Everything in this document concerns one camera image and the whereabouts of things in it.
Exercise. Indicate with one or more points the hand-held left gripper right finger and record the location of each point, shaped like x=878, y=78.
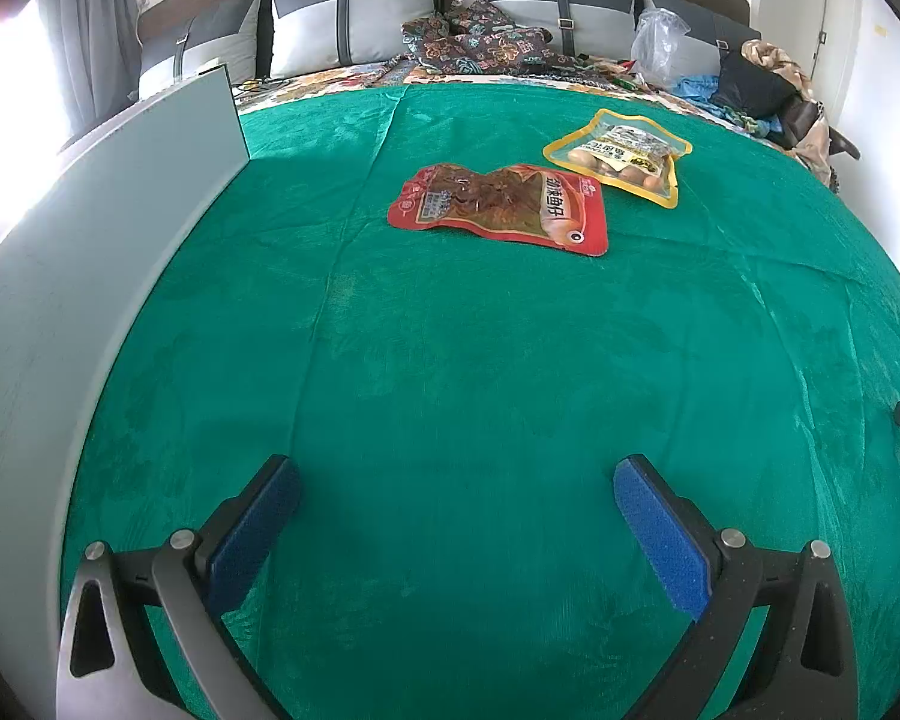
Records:
x=660, y=532

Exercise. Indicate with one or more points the red fish snack packet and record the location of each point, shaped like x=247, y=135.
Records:
x=495, y=202

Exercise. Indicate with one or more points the grey storage box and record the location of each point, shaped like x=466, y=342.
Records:
x=60, y=315

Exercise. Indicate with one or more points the yellow-edged egg snack packet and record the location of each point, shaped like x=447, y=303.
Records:
x=622, y=157

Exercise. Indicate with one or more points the black bag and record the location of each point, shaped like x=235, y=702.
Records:
x=754, y=82

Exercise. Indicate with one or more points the green blanket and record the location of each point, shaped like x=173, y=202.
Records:
x=457, y=352

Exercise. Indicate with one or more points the dark floral patterned cloth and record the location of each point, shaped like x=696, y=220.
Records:
x=487, y=41

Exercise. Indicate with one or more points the beige patterned cloth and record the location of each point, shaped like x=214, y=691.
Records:
x=784, y=64

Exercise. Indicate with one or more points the blue cloth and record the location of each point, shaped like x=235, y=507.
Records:
x=697, y=88

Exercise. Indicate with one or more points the clear plastic bag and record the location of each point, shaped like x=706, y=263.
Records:
x=660, y=45

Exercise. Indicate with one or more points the grey curtain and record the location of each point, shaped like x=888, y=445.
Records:
x=90, y=30

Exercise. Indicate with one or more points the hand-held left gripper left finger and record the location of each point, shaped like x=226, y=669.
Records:
x=259, y=525

